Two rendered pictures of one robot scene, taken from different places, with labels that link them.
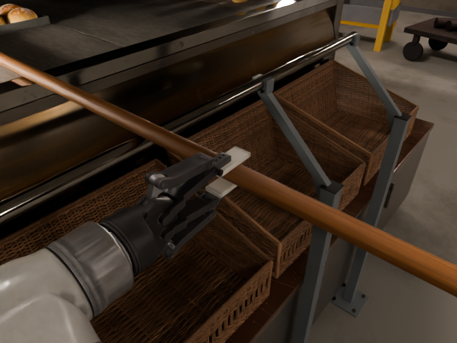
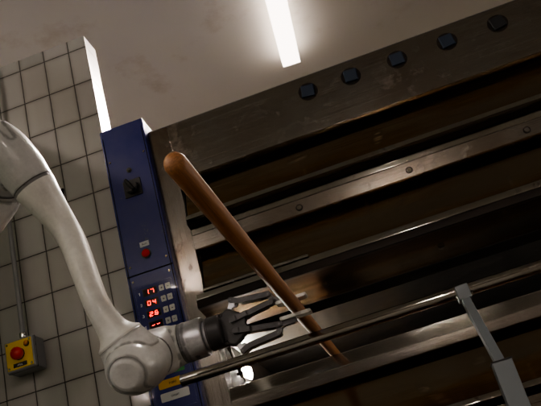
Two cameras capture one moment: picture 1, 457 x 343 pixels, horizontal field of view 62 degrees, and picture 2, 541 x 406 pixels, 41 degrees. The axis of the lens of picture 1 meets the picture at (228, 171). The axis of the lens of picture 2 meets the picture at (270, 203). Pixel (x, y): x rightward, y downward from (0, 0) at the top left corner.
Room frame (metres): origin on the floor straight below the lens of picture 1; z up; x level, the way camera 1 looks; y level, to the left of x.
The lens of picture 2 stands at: (-0.40, -1.31, 0.75)
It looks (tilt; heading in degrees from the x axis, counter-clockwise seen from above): 24 degrees up; 57
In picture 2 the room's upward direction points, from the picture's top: 16 degrees counter-clockwise
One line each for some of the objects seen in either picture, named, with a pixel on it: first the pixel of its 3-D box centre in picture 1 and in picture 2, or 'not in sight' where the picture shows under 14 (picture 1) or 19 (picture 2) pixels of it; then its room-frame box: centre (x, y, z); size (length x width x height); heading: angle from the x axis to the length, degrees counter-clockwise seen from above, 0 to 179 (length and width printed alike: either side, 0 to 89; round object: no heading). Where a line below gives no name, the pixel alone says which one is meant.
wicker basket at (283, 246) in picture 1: (270, 173); not in sight; (1.10, -0.15, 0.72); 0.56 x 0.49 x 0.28; 139
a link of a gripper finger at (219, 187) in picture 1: (228, 182); (295, 315); (0.45, 0.00, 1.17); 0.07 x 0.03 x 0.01; 140
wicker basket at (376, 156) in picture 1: (346, 114); not in sight; (1.56, -0.54, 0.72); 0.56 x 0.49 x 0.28; 140
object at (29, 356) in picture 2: not in sight; (25, 355); (0.08, 1.00, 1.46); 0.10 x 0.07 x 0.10; 140
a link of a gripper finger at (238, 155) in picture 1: (228, 160); (291, 300); (0.45, 0.00, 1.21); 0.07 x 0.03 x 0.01; 140
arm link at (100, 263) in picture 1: (92, 265); (196, 339); (0.27, 0.15, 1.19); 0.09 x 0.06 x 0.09; 50
